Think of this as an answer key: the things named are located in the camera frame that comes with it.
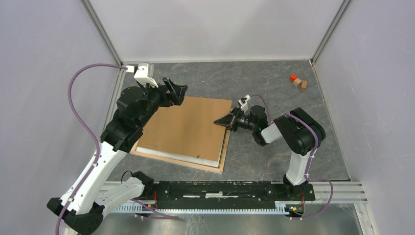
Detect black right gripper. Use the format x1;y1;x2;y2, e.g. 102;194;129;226
213;107;256;132

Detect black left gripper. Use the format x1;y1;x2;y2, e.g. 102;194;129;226
136;77;187;128

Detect brown cardboard backing board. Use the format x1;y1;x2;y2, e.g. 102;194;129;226
137;96;232;161

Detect light wooden picture frame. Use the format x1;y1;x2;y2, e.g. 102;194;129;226
130;130;231;174

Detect printed photo with white border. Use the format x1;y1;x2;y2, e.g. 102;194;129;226
131;147;221;167

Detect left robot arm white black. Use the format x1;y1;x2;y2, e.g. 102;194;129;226
47;77;188;235

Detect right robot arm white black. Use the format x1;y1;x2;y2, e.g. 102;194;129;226
214;105;326;200

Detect red cube block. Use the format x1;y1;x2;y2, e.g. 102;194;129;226
290;74;297;82

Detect small wooden cube block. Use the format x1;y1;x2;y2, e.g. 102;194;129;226
292;78;302;87

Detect rectangular wooden block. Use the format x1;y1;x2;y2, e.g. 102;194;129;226
300;80;308;91

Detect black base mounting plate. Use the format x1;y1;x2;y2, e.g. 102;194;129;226
136;181;316;210

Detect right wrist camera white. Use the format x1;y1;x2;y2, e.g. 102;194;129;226
238;95;251;114

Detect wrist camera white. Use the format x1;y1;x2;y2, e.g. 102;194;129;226
238;95;251;114
126;63;159;88

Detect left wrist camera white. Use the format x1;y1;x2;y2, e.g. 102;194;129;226
126;63;159;88

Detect aluminium rail with comb strip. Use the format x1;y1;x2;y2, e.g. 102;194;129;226
92;181;368;215

